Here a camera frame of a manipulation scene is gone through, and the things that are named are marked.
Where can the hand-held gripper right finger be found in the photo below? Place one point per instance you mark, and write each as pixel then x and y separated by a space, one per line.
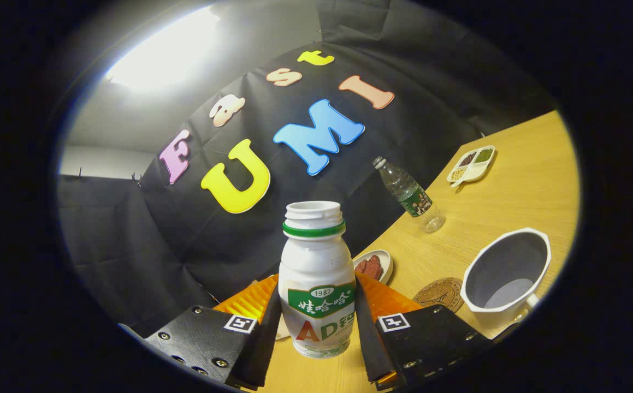
pixel 371 344

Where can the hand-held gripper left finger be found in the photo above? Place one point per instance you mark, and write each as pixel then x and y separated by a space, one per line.
pixel 264 344

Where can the round cork coaster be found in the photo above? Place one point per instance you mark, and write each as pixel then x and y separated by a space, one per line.
pixel 436 295

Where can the white juice bottle green label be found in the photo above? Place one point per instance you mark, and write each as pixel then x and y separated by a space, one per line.
pixel 316 262

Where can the clear plastic water bottle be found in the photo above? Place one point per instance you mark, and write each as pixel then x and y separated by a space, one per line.
pixel 412 194

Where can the round plate with red food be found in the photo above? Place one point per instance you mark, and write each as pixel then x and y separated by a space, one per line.
pixel 373 267

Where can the black backdrop cloth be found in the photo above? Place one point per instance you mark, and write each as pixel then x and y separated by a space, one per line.
pixel 185 245

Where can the white divided dish of beans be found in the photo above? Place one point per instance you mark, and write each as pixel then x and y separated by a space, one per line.
pixel 472 165

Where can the wooden table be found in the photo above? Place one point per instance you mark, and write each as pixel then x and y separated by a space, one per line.
pixel 513 185

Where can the ceiling light panel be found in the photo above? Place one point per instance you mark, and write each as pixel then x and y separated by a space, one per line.
pixel 163 52

